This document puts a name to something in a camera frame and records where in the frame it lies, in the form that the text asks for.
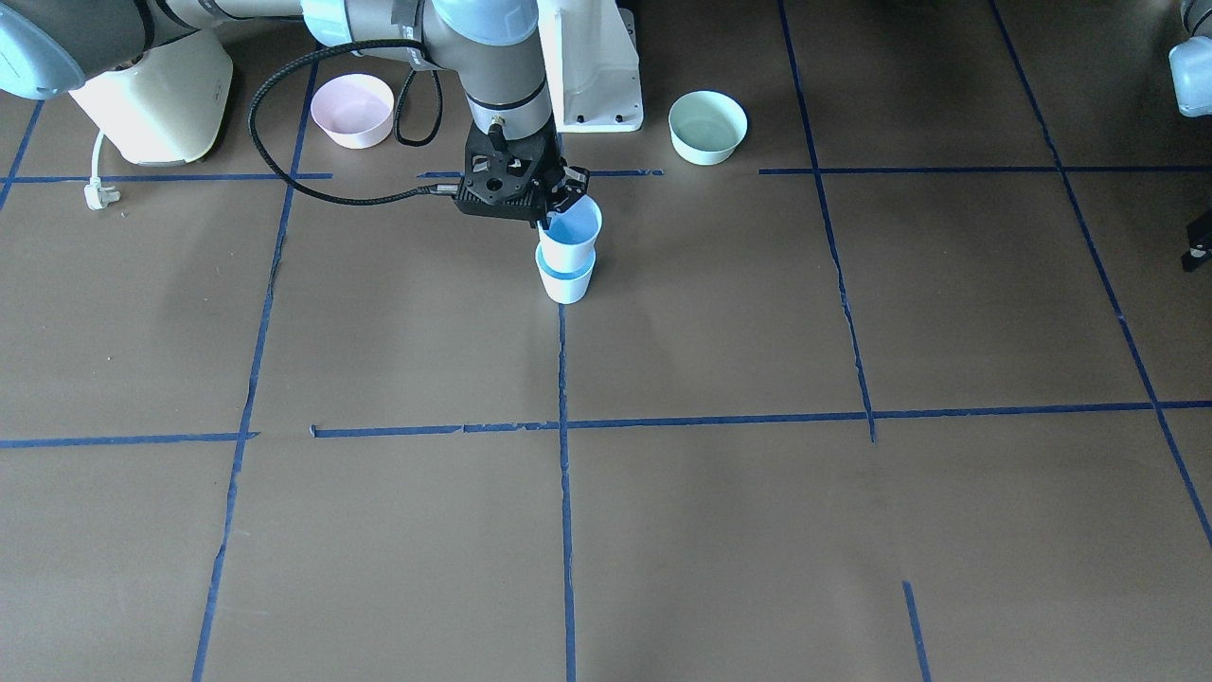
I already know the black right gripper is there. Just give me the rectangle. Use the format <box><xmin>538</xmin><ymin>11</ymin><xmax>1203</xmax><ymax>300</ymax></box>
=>
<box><xmin>452</xmin><ymin>122</ymin><xmax>591</xmax><ymax>229</ymax></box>

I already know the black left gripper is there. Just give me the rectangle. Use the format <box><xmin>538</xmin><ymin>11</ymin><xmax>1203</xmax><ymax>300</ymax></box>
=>
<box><xmin>1180</xmin><ymin>210</ymin><xmax>1212</xmax><ymax>273</ymax></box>

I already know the blue cup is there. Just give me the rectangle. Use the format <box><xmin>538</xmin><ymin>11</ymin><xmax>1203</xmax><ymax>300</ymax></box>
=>
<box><xmin>541</xmin><ymin>195</ymin><xmax>604</xmax><ymax>273</ymax></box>
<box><xmin>534</xmin><ymin>246</ymin><xmax>598</xmax><ymax>305</ymax></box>

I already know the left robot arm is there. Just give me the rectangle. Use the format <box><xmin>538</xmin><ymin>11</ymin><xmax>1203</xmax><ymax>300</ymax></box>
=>
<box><xmin>1167</xmin><ymin>1</ymin><xmax>1211</xmax><ymax>273</ymax></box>

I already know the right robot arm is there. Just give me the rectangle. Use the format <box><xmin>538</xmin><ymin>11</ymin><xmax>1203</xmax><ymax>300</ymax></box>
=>
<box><xmin>2</xmin><ymin>1</ymin><xmax>590</xmax><ymax>229</ymax></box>

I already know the green bowl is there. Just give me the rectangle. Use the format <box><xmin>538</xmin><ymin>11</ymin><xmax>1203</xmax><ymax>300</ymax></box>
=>
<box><xmin>668</xmin><ymin>90</ymin><xmax>749</xmax><ymax>167</ymax></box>

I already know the pink bowl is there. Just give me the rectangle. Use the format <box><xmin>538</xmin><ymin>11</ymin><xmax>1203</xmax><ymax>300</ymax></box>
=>
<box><xmin>309</xmin><ymin>73</ymin><xmax>398</xmax><ymax>150</ymax></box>

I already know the cream toaster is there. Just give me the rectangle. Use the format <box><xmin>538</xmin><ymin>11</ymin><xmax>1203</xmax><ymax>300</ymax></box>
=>
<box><xmin>69</xmin><ymin>30</ymin><xmax>234</xmax><ymax>167</ymax></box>

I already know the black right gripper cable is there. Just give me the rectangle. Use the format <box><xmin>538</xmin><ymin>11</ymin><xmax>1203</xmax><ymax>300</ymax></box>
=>
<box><xmin>248</xmin><ymin>38</ymin><xmax>465</xmax><ymax>206</ymax></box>

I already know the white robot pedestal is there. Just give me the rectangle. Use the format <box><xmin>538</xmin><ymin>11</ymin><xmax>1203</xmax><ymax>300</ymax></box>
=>
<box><xmin>537</xmin><ymin>1</ymin><xmax>645</xmax><ymax>134</ymax></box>

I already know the white toaster power cable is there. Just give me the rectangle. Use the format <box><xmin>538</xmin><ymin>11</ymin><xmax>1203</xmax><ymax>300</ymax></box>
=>
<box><xmin>82</xmin><ymin>130</ymin><xmax>122</xmax><ymax>211</ymax></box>

